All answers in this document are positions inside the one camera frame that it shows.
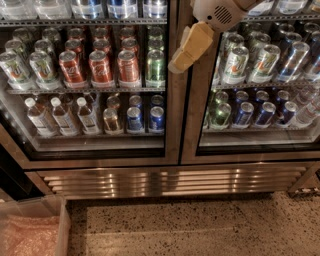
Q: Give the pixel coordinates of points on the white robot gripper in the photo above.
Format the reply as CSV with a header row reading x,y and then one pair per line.
x,y
216,14

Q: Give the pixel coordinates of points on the glass fridge door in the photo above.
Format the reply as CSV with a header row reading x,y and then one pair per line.
x,y
83,26
277,22

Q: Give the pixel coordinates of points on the right door left 7up can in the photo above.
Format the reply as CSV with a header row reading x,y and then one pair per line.
x,y
234,70

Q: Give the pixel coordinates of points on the door 7up can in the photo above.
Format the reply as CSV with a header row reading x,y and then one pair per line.
x,y
264,64
234,70

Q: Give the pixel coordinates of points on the right door green can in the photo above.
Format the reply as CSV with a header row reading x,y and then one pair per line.
x,y
220,118

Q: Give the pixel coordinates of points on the right door blue can left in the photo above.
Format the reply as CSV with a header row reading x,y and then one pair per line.
x,y
243,115

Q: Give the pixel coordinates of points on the right door blue can middle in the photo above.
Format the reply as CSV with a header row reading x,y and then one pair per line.
x,y
264,115

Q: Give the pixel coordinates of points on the right door silver blue can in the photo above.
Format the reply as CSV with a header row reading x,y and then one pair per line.
x,y
289,68

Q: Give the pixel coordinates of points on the right door water bottle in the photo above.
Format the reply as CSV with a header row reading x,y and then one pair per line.
x,y
306,115

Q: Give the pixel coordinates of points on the steel fridge vent grille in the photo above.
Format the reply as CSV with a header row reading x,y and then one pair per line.
x,y
107,183

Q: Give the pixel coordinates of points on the front green soda can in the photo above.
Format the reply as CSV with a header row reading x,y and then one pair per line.
x,y
155,69

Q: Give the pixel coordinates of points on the front middle red cola can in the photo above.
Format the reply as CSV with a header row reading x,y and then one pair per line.
x,y
101,73

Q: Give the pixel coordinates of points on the red cola can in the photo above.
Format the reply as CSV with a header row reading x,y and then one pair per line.
x,y
101,73
74,76

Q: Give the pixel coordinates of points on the gold drink can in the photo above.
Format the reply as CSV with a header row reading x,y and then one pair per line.
x,y
112,122

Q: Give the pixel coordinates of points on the front left red cola can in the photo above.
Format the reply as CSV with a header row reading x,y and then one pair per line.
x,y
74,76

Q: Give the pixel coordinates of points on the middle water bottle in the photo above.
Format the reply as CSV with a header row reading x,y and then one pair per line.
x,y
64,118

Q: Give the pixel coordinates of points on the left water bottle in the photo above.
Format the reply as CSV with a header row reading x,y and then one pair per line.
x,y
41,118

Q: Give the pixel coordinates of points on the front left 7up can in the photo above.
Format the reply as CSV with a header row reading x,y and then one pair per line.
x,y
19,75

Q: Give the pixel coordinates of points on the clear plastic bin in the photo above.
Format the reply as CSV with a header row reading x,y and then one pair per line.
x,y
47,206

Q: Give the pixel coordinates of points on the pink bubble wrap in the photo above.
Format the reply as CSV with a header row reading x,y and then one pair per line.
x,y
29,236

